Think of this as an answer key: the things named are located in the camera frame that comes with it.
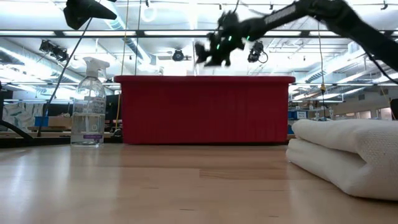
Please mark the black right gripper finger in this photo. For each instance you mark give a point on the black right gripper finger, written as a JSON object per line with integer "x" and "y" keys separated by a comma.
{"x": 219, "y": 63}
{"x": 202, "y": 53}

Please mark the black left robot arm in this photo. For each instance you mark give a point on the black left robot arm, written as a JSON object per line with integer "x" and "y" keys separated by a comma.
{"x": 87, "y": 11}

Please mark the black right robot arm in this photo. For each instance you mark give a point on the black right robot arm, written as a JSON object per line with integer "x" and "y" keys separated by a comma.
{"x": 342, "y": 18}

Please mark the black ceiling spotlight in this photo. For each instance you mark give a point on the black ceiling spotlight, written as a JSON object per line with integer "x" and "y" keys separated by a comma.
{"x": 56, "y": 51}
{"x": 255, "y": 53}
{"x": 178, "y": 56}

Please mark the red plastic bin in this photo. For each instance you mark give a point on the red plastic bin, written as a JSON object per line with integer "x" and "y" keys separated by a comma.
{"x": 202, "y": 109}

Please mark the clear spray bottle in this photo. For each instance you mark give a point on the clear spray bottle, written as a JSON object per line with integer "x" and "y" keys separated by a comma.
{"x": 90, "y": 109}

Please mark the cream canvas tote bag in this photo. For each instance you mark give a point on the cream canvas tote bag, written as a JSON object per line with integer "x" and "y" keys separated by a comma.
{"x": 342, "y": 133}
{"x": 317, "y": 165}

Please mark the brown cardboard box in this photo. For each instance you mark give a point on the brown cardboard box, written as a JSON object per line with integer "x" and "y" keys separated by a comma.
{"x": 60, "y": 121}

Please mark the blue storage box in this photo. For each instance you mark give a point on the blue storage box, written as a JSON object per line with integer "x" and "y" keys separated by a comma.
{"x": 41, "y": 121}

